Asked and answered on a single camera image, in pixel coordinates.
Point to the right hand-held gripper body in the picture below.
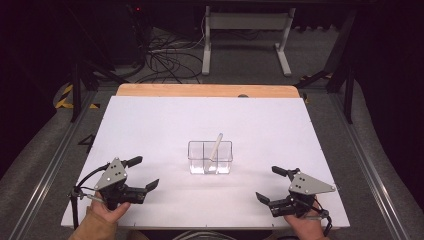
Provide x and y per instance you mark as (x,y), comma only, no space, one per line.
(308,186)

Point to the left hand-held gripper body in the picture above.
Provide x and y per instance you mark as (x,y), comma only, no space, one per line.
(111,176)

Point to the clear plastic organizer box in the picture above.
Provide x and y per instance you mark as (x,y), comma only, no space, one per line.
(196,160)

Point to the person's left hand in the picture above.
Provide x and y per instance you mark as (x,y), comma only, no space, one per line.
(106,213)

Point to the person's right hand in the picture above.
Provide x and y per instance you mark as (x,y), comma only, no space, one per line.
(306,228)

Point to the white board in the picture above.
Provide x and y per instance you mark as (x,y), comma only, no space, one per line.
(213,116)

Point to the black metal stand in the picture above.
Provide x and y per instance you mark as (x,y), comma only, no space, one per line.
(76,93)
(348,96)

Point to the yellow black hazard tape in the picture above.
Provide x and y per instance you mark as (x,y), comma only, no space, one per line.
(64,100)

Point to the wooden table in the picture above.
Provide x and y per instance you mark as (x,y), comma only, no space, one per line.
(206,90)

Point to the dark computer case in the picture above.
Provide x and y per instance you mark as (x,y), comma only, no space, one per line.
(130,33)

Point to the aluminium rail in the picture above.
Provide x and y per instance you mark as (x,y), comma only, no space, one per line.
(368,166)
(50,170)

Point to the white metal stand frame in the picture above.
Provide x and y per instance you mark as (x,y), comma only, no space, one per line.
(246,20)

